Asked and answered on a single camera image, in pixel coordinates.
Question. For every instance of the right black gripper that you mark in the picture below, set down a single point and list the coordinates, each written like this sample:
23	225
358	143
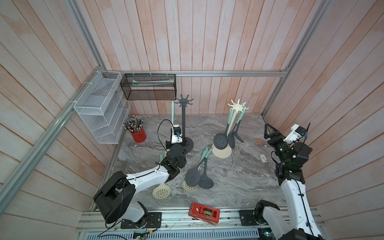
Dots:
277	135

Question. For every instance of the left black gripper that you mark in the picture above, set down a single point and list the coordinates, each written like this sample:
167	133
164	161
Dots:
168	144

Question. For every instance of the grey skimmer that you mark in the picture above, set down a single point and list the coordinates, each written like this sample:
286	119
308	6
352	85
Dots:
221	139
236	128
205	182
231	140

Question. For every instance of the cream skimmer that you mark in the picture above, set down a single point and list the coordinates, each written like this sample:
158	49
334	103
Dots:
172	111
188	188
162	191

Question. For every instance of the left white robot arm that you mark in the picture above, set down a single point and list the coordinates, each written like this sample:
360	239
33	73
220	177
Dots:
115	196

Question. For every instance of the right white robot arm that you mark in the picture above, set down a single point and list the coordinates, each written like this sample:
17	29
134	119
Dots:
292	152

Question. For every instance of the dark grey utensil rack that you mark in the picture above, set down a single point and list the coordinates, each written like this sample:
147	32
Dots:
183	123

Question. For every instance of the cream utensil rack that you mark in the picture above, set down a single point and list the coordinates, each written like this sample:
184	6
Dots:
225	153

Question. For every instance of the small white label tag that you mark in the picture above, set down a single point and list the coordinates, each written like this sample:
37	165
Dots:
263	158

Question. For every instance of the grey solid spoon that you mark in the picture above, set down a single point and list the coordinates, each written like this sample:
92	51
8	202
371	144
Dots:
193	176

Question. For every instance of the red pencil cup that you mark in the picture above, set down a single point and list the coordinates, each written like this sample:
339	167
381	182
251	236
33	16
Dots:
134	124

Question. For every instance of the red tape dispenser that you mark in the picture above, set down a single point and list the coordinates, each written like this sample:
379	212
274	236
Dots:
204	213

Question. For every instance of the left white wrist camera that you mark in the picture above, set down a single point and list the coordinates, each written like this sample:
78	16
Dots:
176	135

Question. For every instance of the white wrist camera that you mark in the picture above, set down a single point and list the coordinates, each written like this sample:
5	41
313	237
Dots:
297	133
176	135

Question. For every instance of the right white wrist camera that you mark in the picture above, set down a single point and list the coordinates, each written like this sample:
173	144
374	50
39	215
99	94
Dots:
297	133

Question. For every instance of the aluminium frame rail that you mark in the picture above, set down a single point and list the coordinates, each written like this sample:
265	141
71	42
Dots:
216	73

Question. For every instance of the black mesh wall basket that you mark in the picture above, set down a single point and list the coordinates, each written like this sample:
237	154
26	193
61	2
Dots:
149	87

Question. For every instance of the white wire mesh shelf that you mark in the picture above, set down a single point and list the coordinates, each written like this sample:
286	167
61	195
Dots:
102	107

